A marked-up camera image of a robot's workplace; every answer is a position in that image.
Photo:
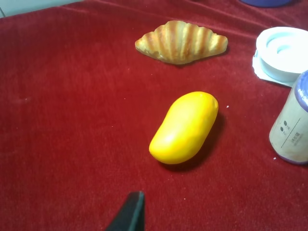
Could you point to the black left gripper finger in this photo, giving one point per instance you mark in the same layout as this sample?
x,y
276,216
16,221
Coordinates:
x,y
131,216

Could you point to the purple-capped cylindrical roll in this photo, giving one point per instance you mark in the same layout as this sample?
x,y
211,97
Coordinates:
x,y
289,134

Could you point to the white round lidded container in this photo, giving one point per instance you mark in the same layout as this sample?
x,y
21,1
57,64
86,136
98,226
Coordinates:
x,y
281,55

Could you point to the yellow mango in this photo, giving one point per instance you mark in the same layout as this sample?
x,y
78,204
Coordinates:
x,y
184,128

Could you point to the red velvet tablecloth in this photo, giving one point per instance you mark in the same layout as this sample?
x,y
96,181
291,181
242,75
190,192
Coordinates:
x,y
79,107

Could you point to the croissant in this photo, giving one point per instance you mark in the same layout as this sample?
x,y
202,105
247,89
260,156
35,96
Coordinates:
x,y
178,42

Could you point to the purple saucepan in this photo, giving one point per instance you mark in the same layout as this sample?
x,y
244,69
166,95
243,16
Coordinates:
x,y
266,3

